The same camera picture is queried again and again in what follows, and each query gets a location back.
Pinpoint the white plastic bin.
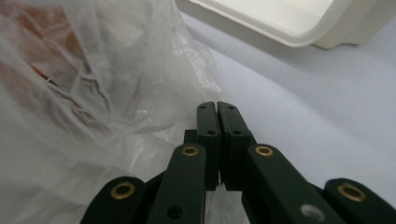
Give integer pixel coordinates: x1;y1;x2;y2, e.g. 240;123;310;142
174;0;396;50

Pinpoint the clear plastic bag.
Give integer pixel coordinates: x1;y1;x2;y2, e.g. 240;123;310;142
0;0;224;224

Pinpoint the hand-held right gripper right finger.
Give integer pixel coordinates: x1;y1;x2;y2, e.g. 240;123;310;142
216;100;258;191

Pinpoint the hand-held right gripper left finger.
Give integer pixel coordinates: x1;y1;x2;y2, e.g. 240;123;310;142
183;101;222;191

